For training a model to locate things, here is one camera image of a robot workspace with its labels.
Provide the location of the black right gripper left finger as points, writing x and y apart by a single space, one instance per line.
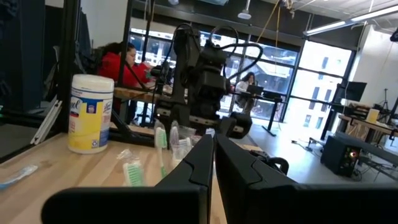
140 205

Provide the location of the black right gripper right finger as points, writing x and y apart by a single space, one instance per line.
295 205

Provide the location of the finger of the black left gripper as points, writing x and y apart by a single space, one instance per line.
224 129
168 133

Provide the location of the purple-bristled toothbrush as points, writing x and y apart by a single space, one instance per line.
174 138

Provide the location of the green white toothbrush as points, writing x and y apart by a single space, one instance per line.
160 140

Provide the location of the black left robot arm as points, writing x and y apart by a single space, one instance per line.
186 62

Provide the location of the person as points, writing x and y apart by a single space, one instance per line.
244 85
115 67

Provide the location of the black curved clamp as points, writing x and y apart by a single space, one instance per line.
276 163

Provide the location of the black laptop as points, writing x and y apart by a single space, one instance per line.
255 89

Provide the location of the black desk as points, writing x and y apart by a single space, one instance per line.
270 98

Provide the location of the black computer tower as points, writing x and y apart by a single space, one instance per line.
339 155

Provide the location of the yellow white wipes canister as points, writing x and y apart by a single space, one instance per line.
90 124

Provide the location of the wooden work desk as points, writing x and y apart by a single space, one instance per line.
370 126

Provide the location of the pale yellow container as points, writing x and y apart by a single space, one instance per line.
373 115

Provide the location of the white blue toothbrush in wrapper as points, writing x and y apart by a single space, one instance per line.
18 175

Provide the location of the black monitor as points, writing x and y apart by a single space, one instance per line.
353 91

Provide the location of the long ceiling light fixture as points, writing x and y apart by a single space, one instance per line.
342 23

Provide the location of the dark blue panel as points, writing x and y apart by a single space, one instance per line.
21 56

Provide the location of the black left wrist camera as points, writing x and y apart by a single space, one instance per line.
214 82

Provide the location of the black table frame rim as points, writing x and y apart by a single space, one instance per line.
130 137

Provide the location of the black frame post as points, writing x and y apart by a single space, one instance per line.
70 62

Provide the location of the white aluminium bracket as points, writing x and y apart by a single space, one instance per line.
46 123

